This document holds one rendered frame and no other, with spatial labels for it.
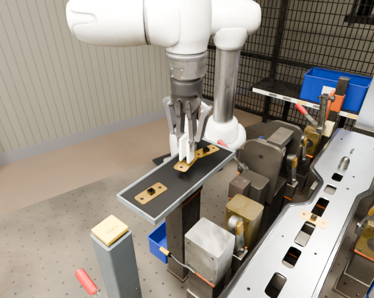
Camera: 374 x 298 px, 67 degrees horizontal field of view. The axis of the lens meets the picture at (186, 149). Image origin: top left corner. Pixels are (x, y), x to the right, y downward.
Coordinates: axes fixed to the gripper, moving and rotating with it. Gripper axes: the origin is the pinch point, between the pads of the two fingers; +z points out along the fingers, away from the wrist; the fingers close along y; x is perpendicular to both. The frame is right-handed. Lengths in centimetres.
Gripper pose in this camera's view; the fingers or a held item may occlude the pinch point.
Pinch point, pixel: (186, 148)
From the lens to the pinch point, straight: 75.8
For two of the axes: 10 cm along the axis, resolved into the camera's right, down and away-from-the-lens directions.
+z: 0.0, 8.3, 5.6
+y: 8.7, 2.7, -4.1
